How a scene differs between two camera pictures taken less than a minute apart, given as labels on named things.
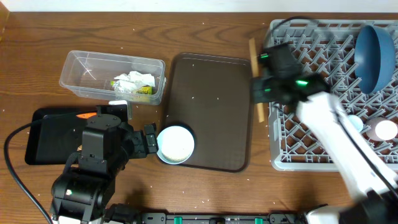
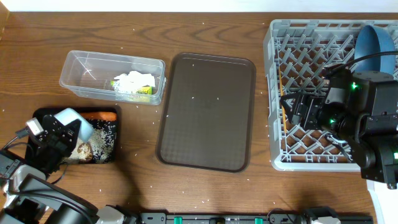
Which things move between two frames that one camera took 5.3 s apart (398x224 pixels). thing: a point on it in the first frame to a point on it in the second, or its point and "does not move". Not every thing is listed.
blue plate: (374, 59) does not move
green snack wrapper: (145, 89) does not move
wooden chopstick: (255, 68) to (282, 94)
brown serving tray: (211, 97) does not move
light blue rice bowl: (176, 144) to (68, 115)
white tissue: (132, 81) does not move
